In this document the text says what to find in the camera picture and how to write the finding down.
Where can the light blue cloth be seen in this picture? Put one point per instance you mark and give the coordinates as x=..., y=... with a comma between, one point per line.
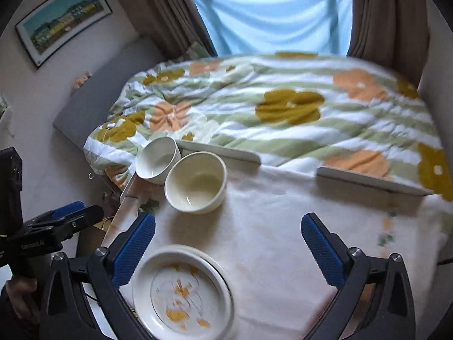
x=276, y=17

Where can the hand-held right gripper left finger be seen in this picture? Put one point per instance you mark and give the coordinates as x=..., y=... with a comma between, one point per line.
x=134, y=251

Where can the floral striped blanket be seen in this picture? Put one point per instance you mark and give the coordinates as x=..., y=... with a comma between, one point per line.
x=283, y=113

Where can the brown curtain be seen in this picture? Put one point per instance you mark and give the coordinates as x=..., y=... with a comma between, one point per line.
x=173, y=10
x=385, y=24

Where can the white floral tablecloth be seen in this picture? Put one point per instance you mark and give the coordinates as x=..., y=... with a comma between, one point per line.
x=276, y=226

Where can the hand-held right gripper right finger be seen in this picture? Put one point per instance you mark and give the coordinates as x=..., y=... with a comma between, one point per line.
x=322, y=251

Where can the grey padded headboard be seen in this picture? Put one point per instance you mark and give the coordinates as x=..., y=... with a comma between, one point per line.
x=106, y=92

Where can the small plush toy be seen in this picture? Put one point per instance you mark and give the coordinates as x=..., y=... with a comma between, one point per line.
x=80, y=80

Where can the cream bowl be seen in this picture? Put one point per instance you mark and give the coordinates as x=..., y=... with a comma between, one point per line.
x=194, y=184

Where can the white flat board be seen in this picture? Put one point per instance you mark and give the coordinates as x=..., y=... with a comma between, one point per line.
x=371, y=181
x=219, y=153

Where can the green checked pillow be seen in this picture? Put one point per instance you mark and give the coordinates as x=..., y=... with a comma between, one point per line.
x=196, y=50

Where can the person's left hand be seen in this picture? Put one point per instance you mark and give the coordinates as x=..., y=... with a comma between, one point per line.
x=21, y=295

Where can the framed landscape picture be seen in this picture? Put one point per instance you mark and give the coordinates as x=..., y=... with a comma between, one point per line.
x=63, y=21

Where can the white ribbed bowl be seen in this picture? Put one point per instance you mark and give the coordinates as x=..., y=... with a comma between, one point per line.
x=155, y=163

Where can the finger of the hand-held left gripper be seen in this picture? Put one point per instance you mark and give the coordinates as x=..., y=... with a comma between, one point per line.
x=69, y=208
x=70, y=223

